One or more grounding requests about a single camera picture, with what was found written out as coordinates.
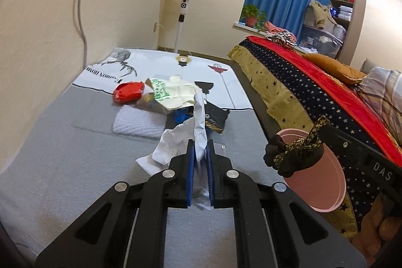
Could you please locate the pink cloth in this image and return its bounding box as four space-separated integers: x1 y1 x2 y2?
263 21 296 39

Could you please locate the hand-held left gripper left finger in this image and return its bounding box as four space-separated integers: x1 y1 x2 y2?
34 139 195 268

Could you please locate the black white striped cloth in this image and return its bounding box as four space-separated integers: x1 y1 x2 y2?
265 30 296 50

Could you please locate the white knitted cloth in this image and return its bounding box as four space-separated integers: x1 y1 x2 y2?
113 105 168 139

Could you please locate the star patterned quilt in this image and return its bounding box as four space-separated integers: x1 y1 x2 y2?
228 35 402 239

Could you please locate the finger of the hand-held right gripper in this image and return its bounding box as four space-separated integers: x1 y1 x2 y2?
320 124 349 150

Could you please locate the black gold patterned cloth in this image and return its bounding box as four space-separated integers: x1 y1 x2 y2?
265 117 330 178

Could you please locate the cream green printed paper bag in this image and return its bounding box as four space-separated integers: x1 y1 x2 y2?
147 76 203 112

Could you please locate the blue plastic scrap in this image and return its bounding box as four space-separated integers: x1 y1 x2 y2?
174 109 189 124

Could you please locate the beige coat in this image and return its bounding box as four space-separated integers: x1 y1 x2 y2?
309 0 336 30

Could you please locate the grey wall cable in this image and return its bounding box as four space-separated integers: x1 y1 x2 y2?
75 0 93 64

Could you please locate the potted green plant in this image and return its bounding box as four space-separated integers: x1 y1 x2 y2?
241 4 267 30

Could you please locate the white paper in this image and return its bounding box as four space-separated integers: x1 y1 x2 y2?
136 91 227 212

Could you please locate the red plastic bag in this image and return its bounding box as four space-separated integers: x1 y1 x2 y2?
113 82 145 104

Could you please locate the clear plastic storage box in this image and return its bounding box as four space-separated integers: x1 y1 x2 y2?
297 21 346 58

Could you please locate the plaid pillow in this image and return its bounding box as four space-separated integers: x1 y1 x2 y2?
356 66 402 143

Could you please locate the black snack packet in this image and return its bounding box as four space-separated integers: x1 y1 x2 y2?
166 105 230 134

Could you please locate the orange pillow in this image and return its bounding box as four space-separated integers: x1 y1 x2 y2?
303 53 366 85

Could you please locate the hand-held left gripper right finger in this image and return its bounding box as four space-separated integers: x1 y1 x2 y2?
207 139 368 268

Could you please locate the pink plastic bin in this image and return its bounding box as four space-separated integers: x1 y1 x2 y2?
276 129 347 213

